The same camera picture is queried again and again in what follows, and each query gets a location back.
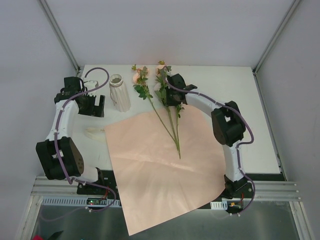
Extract left aluminium frame post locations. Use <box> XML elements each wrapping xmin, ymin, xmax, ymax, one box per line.
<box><xmin>37</xmin><ymin>0</ymin><xmax>81</xmax><ymax>75</ymax></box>

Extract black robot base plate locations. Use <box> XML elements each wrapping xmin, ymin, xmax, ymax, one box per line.
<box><xmin>76</xmin><ymin>169</ymin><xmax>256</xmax><ymax>214</ymax></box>

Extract cream printed ribbon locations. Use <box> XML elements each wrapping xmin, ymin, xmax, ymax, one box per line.
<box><xmin>84</xmin><ymin>127</ymin><xmax>106</xmax><ymax>143</ymax></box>

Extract aluminium front rail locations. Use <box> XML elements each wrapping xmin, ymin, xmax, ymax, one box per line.
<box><xmin>31</xmin><ymin>176</ymin><xmax>302</xmax><ymax>202</ymax></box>

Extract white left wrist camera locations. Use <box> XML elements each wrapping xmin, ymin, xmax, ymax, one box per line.
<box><xmin>84</xmin><ymin>80</ymin><xmax>99</xmax><ymax>96</ymax></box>

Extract white cable duct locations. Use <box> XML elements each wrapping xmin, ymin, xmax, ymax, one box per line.
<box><xmin>42</xmin><ymin>196</ymin><xmax>121</xmax><ymax>208</ymax></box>
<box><xmin>210</xmin><ymin>200</ymin><xmax>228</xmax><ymax>211</ymax></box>

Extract small peach rose stem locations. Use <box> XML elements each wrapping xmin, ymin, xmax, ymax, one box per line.
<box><xmin>175</xmin><ymin>103</ymin><xmax>185</xmax><ymax>141</ymax></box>

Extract right white cable duct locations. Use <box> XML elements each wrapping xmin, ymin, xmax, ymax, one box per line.
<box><xmin>210</xmin><ymin>200</ymin><xmax>228</xmax><ymax>211</ymax></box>

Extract right aluminium frame post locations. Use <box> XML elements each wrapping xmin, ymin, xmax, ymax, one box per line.
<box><xmin>252</xmin><ymin>0</ymin><xmax>303</xmax><ymax>76</ymax></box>

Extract pale pink rose stem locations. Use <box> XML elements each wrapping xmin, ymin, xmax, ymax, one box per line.
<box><xmin>153</xmin><ymin>82</ymin><xmax>181</xmax><ymax>154</ymax></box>

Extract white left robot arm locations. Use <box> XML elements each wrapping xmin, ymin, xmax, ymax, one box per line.
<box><xmin>35</xmin><ymin>76</ymin><xmax>106</xmax><ymax>195</ymax></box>

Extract white ribbed ceramic vase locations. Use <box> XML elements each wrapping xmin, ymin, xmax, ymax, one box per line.
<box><xmin>109</xmin><ymin>74</ymin><xmax>131</xmax><ymax>113</ymax></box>

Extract left white cable duct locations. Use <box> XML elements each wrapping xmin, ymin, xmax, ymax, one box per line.
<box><xmin>42</xmin><ymin>196</ymin><xmax>121</xmax><ymax>208</ymax></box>

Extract aluminium frame post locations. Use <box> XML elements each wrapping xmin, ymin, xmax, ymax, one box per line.
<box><xmin>37</xmin><ymin>0</ymin><xmax>81</xmax><ymax>75</ymax></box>
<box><xmin>252</xmin><ymin>0</ymin><xmax>303</xmax><ymax>76</ymax></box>

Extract peach wrapping paper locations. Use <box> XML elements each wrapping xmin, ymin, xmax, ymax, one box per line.
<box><xmin>104</xmin><ymin>105</ymin><xmax>226</xmax><ymax>235</ymax></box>

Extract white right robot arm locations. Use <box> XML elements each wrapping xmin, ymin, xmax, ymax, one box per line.
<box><xmin>165</xmin><ymin>74</ymin><xmax>248</xmax><ymax>199</ymax></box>

